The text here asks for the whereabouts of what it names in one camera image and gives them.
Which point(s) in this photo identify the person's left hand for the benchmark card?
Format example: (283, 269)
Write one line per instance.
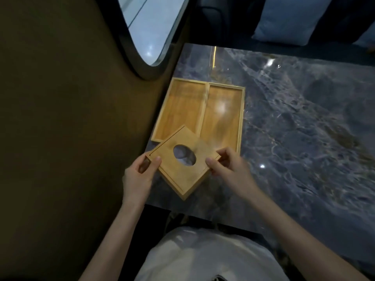
(137, 181)

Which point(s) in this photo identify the person's right hand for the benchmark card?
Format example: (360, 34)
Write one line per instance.
(231, 175)

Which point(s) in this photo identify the person's right thumb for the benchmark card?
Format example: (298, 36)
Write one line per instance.
(216, 166)

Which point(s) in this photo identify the person's left thumb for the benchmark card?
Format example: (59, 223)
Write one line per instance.
(154, 167)

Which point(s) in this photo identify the wooden lid with oval hole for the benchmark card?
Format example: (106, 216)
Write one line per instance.
(184, 169)

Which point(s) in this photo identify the person's right forearm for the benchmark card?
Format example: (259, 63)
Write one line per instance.
(296, 234)

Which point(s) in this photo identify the person's left forearm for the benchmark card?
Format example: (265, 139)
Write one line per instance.
(112, 242)

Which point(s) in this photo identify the wooden two-compartment tray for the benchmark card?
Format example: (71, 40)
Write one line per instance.
(211, 114)

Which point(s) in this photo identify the person's white shirt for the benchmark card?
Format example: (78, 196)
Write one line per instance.
(211, 257)

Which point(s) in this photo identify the dark sofa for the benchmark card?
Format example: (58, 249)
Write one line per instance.
(234, 23)

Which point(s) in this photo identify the light blue cushion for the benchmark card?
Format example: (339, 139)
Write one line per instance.
(290, 18)

